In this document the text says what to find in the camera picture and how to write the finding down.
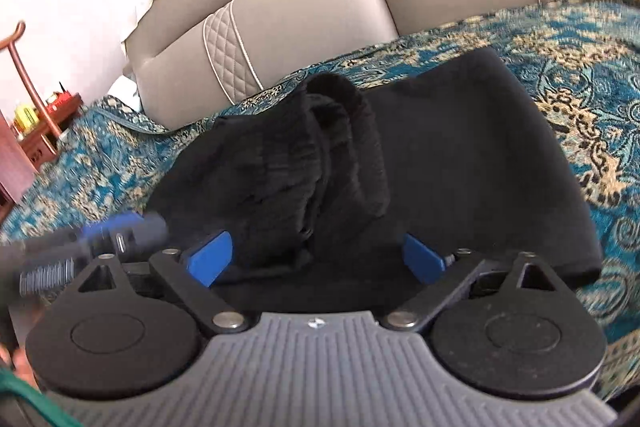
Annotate beige padded headboard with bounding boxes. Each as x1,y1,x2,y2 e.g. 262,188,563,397
121,0,637,134

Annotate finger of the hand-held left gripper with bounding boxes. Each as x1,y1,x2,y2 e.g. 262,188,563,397
80,212,170,254

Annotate green cable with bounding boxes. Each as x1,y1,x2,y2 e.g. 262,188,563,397
0,366,83,427

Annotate white pillow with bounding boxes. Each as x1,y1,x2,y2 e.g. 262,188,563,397
106,73,147,114

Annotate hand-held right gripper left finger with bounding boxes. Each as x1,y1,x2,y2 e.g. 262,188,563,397
74,230,251,334

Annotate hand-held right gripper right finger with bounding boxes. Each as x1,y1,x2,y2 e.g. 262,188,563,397
379,233,562,334

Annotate yellow item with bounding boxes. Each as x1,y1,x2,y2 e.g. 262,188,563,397
13,104,42,134

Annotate teal paisley blanket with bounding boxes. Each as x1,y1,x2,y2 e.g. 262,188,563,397
0,0,640,408

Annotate black pants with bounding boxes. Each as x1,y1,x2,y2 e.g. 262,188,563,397
145,47,604,314

